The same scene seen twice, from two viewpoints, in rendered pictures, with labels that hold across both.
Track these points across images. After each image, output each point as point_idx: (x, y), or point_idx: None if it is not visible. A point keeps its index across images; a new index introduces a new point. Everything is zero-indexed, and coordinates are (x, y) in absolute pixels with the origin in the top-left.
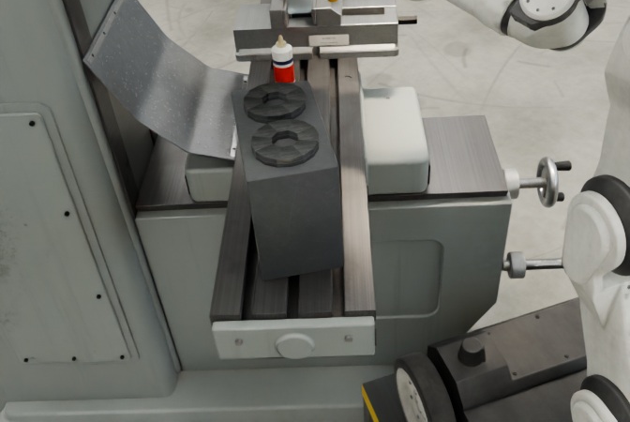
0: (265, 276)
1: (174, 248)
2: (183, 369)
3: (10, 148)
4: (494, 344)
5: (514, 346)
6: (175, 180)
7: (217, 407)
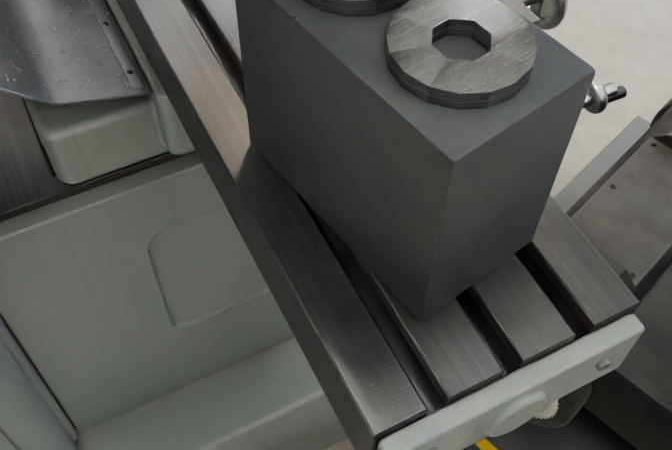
0: (427, 313)
1: (45, 274)
2: (79, 432)
3: None
4: (594, 246)
5: (610, 238)
6: (5, 156)
7: None
